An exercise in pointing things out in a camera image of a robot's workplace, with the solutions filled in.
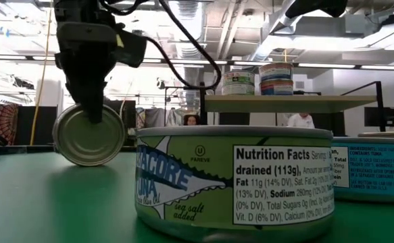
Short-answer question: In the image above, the pale hanging cable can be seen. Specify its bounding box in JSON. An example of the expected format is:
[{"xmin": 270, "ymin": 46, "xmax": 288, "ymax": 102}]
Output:
[{"xmin": 120, "ymin": 77, "xmax": 135, "ymax": 106}]

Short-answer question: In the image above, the corrugated silver ventilation duct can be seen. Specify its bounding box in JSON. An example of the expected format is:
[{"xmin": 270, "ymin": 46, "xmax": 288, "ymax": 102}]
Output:
[{"xmin": 167, "ymin": 0, "xmax": 208, "ymax": 112}]

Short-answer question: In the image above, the spiral silver ventilation duct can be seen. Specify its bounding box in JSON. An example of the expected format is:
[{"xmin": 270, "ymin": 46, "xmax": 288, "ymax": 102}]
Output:
[{"xmin": 249, "ymin": 0, "xmax": 319, "ymax": 63}]

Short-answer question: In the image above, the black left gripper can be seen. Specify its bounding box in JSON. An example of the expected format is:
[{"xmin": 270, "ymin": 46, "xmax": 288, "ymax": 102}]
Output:
[{"xmin": 53, "ymin": 0, "xmax": 118, "ymax": 124}]

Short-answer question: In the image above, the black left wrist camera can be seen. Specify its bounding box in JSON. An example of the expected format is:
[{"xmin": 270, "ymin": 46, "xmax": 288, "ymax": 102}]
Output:
[{"xmin": 114, "ymin": 28, "xmax": 149, "ymax": 69}]

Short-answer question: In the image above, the black partition panel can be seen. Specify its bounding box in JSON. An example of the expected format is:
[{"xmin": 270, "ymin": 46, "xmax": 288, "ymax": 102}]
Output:
[{"xmin": 16, "ymin": 105, "xmax": 58, "ymax": 146}]

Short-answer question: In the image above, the green table mat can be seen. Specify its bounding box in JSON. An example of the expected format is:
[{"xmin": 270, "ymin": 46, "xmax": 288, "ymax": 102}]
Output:
[{"xmin": 0, "ymin": 151, "xmax": 394, "ymax": 243}]

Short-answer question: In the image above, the white column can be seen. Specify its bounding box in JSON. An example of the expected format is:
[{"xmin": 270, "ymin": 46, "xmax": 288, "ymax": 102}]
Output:
[{"xmin": 35, "ymin": 76, "xmax": 65, "ymax": 138}]

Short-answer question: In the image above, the red patterned cloth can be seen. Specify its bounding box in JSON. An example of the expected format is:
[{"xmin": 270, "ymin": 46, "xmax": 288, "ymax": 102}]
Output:
[{"xmin": 0, "ymin": 102, "xmax": 20, "ymax": 146}]

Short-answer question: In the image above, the silver lidded tuna can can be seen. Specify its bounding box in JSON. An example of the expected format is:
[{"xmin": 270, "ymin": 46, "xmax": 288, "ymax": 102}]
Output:
[{"xmin": 358, "ymin": 131, "xmax": 394, "ymax": 140}]

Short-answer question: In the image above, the green Bumble Bee tuna can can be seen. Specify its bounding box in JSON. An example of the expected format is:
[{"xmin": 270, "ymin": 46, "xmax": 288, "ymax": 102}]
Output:
[
  {"xmin": 222, "ymin": 70, "xmax": 255, "ymax": 86},
  {"xmin": 221, "ymin": 84, "xmax": 256, "ymax": 96}
]

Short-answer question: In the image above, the wooden shelf board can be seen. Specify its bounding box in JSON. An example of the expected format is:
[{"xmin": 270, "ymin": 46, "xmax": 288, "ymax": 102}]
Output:
[{"xmin": 205, "ymin": 94, "xmax": 378, "ymax": 114}]

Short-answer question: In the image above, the olive green albacore tuna can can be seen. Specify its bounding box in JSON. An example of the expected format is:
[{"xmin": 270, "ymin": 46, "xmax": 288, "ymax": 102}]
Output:
[{"xmin": 134, "ymin": 124, "xmax": 336, "ymax": 243}]

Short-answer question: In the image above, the yellow extension cable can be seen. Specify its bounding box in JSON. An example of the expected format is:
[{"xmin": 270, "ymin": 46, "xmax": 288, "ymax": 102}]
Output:
[{"xmin": 29, "ymin": 0, "xmax": 55, "ymax": 146}]

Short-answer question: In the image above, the overhead LED light bar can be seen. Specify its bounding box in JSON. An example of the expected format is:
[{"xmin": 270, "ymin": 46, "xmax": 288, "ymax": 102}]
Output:
[{"xmin": 0, "ymin": 53, "xmax": 394, "ymax": 72}]

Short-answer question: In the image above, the teal Trader Joe's tuna can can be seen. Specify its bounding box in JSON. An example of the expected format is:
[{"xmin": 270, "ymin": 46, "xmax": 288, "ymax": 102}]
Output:
[{"xmin": 330, "ymin": 136, "xmax": 394, "ymax": 203}]

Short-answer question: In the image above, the small black monitor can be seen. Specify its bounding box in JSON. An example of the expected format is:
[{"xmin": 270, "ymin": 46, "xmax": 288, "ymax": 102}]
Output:
[{"xmin": 363, "ymin": 106, "xmax": 394, "ymax": 128}]

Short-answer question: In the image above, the person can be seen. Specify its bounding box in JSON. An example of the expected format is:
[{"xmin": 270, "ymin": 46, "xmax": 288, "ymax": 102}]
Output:
[
  {"xmin": 182, "ymin": 113, "xmax": 201, "ymax": 126},
  {"xmin": 286, "ymin": 112, "xmax": 316, "ymax": 129}
]

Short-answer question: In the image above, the wooden shelf on black stand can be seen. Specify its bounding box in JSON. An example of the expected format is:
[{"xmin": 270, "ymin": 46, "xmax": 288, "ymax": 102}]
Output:
[{"xmin": 199, "ymin": 80, "xmax": 387, "ymax": 133}]

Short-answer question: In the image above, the black background monitor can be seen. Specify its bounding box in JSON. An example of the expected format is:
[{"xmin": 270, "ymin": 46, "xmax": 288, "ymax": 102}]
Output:
[{"xmin": 102, "ymin": 99, "xmax": 137, "ymax": 129}]

